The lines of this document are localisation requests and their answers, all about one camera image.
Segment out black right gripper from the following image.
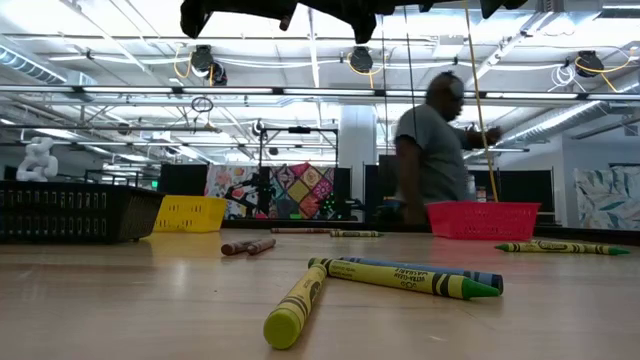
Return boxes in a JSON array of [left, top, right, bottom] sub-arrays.
[[178, 0, 431, 46]]

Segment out blue crayon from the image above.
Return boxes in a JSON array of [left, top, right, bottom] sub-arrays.
[[343, 256, 505, 296]]

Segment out long ceiling light bar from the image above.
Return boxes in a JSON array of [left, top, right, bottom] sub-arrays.
[[0, 85, 640, 101]]

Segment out colourful patchwork quilt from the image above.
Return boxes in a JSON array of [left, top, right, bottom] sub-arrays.
[[269, 163, 336, 221]]

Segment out floral patterned cloth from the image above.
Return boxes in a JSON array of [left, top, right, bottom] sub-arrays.
[[204, 165, 261, 220]]

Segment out yellow plastic basket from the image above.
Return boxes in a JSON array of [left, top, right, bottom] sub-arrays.
[[152, 195, 228, 234]]

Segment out person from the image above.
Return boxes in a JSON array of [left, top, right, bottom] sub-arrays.
[[392, 69, 504, 226]]

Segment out black plastic basket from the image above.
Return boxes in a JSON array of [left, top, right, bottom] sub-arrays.
[[0, 180, 166, 246]]

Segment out red plastic basket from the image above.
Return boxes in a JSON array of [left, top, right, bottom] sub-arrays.
[[424, 201, 543, 243]]

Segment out leaf patterned cloth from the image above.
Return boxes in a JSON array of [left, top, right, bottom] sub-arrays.
[[574, 166, 640, 232]]

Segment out black ceiling cable reel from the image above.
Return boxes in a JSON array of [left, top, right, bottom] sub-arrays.
[[573, 49, 607, 80], [348, 46, 375, 77], [189, 44, 229, 88]]

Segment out black background station frame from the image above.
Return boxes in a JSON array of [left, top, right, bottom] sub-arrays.
[[257, 126, 340, 221]]

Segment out black coiled cable loop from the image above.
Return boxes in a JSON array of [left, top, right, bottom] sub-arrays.
[[190, 96, 215, 115]]

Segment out thin black hanging cable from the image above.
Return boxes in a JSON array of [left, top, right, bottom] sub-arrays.
[[379, 0, 390, 156]]

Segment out yellow hanging cable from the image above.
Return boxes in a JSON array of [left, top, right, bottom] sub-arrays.
[[463, 0, 500, 204]]

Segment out silver ceiling air duct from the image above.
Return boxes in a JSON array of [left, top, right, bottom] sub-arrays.
[[492, 99, 606, 147], [0, 43, 69, 85]]

